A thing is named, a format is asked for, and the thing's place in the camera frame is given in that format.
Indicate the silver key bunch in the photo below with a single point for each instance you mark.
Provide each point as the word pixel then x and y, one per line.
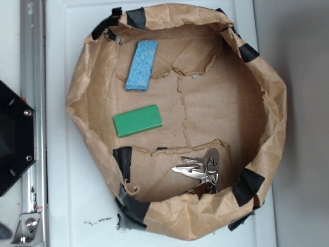
pixel 205 169

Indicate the green rectangular block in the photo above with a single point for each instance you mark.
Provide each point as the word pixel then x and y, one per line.
pixel 137 121

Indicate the brown paper bag bin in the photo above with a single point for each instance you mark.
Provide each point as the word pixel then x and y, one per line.
pixel 213 90

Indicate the blue sponge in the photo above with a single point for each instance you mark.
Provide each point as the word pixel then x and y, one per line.
pixel 142 65

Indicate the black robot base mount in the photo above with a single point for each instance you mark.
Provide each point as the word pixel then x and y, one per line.
pixel 17 138

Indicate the aluminium extrusion rail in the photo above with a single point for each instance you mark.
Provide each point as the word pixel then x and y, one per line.
pixel 33 89

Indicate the metal corner bracket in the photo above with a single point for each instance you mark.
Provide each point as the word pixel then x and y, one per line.
pixel 29 230

